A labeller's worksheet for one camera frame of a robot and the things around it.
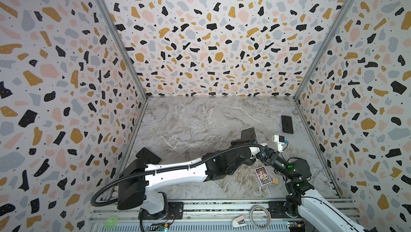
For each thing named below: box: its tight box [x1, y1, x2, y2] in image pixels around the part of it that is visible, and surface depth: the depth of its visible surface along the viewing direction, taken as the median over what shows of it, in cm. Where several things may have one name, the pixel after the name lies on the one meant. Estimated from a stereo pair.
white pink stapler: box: [232, 214, 248, 228], surface depth 71 cm
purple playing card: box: [254, 165, 273, 187], surface depth 85 cm
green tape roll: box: [104, 215, 119, 230], surface depth 72 cm
